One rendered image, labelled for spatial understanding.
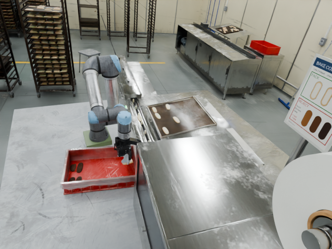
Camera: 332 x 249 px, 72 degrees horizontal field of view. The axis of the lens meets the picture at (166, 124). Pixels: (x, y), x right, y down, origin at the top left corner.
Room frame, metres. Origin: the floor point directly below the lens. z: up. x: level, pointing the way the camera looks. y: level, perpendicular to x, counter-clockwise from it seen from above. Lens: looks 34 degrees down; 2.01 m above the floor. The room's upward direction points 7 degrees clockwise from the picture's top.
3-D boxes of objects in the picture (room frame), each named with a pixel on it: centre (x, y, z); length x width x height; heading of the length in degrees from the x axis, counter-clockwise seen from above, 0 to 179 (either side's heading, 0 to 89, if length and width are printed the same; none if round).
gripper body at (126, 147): (1.05, 0.24, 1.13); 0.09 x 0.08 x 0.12; 127
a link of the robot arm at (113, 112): (1.14, 0.29, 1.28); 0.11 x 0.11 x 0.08; 25
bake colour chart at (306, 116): (1.16, -0.82, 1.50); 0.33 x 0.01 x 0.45; 21
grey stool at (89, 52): (4.66, 1.76, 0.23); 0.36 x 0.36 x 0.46; 61
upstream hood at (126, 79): (2.70, 0.60, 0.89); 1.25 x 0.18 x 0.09; 21
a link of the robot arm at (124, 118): (1.06, 0.23, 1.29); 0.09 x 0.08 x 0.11; 25
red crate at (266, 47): (4.94, -1.81, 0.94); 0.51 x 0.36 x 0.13; 25
